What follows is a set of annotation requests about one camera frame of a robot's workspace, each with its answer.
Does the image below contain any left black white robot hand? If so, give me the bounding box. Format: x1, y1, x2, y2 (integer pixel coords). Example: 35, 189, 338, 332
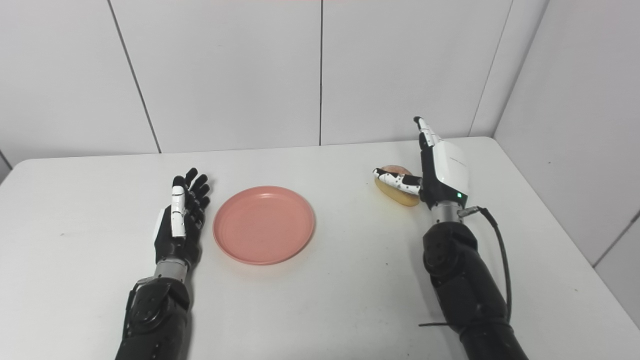
153, 167, 211, 271

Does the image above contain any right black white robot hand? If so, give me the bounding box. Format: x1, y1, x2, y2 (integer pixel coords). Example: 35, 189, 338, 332
372, 116, 470, 209

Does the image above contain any golden bread roll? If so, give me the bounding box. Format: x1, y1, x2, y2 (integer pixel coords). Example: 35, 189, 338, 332
374, 165, 421, 208

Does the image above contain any pink round plate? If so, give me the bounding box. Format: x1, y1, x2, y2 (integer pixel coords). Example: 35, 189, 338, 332
212, 186, 316, 266

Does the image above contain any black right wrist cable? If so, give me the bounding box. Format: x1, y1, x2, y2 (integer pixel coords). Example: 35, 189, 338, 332
418, 205, 513, 328

